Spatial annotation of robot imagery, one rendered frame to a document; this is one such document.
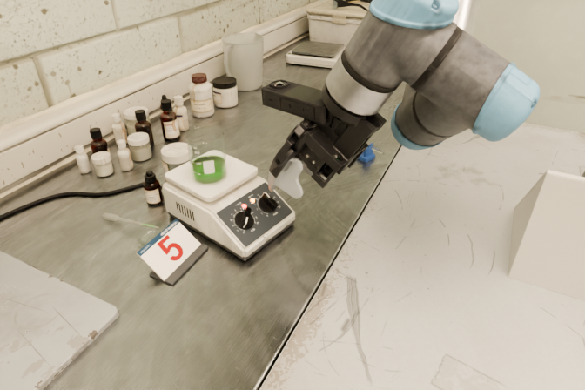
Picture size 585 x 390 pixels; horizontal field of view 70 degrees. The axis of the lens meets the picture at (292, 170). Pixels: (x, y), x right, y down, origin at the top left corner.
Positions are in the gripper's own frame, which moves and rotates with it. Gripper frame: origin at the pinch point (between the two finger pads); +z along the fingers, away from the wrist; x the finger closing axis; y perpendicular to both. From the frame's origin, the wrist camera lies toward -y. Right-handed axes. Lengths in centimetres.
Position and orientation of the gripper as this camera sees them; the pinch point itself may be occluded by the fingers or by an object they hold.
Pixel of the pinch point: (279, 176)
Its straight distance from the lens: 66.3
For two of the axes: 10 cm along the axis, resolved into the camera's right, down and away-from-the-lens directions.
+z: -3.9, 5.8, 7.2
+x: 6.2, -4.1, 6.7
